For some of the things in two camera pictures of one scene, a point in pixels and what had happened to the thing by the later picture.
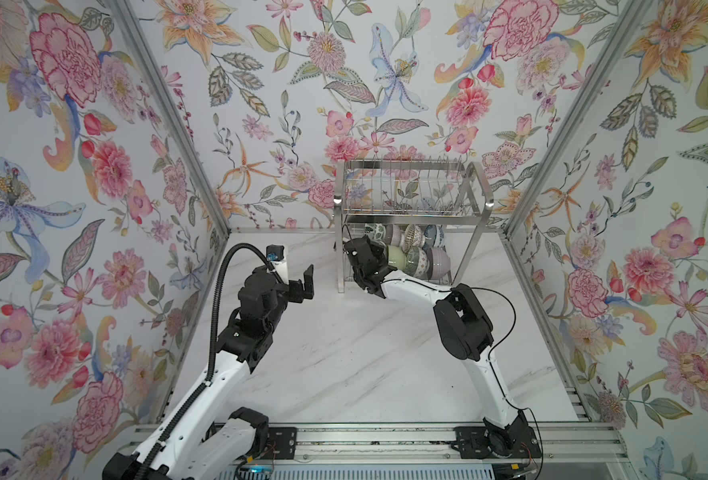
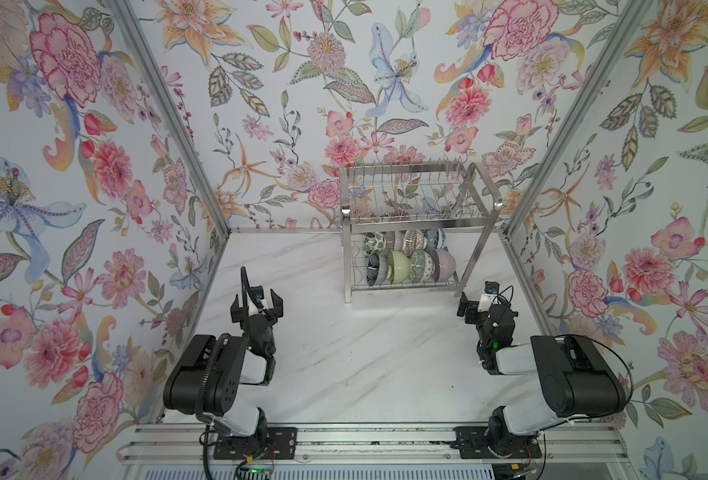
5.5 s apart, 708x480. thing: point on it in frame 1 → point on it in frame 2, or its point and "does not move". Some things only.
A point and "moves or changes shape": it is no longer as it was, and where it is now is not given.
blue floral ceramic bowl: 433,237 does not move
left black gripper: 298,294 → 278,310
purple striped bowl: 393,234 moves or changes shape
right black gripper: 379,252 → 473,310
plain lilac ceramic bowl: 438,263 moves or changes shape
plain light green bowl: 396,257 moves or changes shape
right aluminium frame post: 613,47 does not move
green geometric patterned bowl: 416,262 does not move
